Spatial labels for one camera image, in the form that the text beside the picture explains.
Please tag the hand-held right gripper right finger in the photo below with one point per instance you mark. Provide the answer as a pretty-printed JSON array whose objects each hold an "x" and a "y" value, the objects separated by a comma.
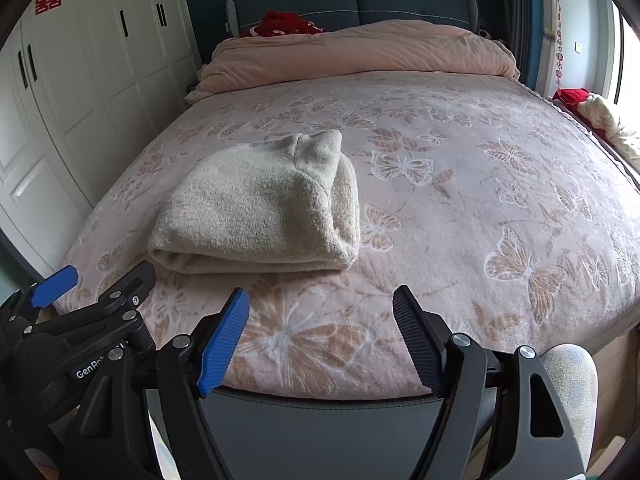
[{"x": 417, "y": 342}]

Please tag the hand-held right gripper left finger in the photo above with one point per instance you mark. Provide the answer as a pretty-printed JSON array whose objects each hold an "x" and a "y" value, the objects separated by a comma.
[{"x": 225, "y": 342}]

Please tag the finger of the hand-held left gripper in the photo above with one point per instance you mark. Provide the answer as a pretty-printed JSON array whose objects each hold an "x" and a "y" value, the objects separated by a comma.
[
  {"x": 52, "y": 287},
  {"x": 132, "y": 285}
]

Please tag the beige towel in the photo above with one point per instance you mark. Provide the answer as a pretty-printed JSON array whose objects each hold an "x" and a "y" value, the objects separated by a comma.
[{"x": 250, "y": 200}]

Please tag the bed with butterfly blanket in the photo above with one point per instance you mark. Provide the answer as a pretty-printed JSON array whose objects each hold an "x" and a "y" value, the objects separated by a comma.
[{"x": 450, "y": 210}]

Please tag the person's leg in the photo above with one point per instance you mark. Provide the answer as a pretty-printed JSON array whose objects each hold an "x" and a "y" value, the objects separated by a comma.
[{"x": 575, "y": 400}]

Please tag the white wardrobe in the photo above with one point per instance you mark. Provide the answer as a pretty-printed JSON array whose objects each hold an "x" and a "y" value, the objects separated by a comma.
[{"x": 100, "y": 90}]

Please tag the red paper cutout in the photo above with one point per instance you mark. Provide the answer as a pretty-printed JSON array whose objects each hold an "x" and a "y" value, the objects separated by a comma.
[{"x": 48, "y": 2}]

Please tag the cream cloth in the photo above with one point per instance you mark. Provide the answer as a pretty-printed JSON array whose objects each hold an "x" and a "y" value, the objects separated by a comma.
[{"x": 612, "y": 122}]

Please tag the pink duvet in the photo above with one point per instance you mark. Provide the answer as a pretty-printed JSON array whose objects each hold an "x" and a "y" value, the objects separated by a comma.
[{"x": 350, "y": 55}]

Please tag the red pillow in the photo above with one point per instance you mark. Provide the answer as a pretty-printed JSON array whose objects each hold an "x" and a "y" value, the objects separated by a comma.
[{"x": 280, "y": 25}]

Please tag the grey curtain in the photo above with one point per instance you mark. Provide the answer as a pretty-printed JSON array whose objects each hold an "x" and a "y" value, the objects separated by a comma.
[{"x": 517, "y": 20}]

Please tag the blue padded headboard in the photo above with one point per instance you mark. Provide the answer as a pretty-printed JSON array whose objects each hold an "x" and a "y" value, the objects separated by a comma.
[{"x": 400, "y": 0}]

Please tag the window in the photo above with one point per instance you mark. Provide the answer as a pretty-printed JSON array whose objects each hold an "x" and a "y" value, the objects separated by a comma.
[{"x": 627, "y": 60}]

